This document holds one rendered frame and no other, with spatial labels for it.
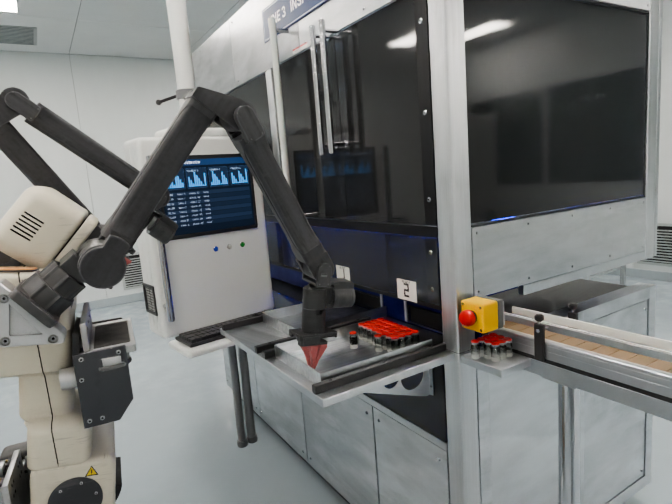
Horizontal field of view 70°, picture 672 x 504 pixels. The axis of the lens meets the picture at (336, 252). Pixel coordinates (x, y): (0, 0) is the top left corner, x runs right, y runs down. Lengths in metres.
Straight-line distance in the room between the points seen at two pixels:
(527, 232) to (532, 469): 0.73
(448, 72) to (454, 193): 0.29
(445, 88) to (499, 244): 0.43
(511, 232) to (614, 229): 0.51
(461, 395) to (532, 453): 0.40
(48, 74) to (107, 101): 0.63
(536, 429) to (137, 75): 5.98
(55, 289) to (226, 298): 1.14
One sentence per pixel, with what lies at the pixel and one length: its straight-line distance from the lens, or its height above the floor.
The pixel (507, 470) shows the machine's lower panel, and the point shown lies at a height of 0.48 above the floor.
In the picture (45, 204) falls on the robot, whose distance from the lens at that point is 1.11.
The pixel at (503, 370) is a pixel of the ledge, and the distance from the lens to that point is 1.24.
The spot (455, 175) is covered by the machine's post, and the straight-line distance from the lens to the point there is 1.24.
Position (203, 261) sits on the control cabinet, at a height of 1.07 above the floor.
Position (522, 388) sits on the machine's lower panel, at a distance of 1.56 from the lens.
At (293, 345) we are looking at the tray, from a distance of 1.39.
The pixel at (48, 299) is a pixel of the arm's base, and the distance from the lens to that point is 0.98.
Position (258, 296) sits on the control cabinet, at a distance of 2.10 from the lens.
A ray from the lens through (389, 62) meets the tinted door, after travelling 1.43.
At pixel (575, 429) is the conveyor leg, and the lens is 1.38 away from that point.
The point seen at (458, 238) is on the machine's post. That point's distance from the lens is 1.25.
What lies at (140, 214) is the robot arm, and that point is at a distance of 0.97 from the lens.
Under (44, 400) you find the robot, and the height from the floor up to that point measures 0.94.
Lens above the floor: 1.36
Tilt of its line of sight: 9 degrees down
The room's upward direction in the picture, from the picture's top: 5 degrees counter-clockwise
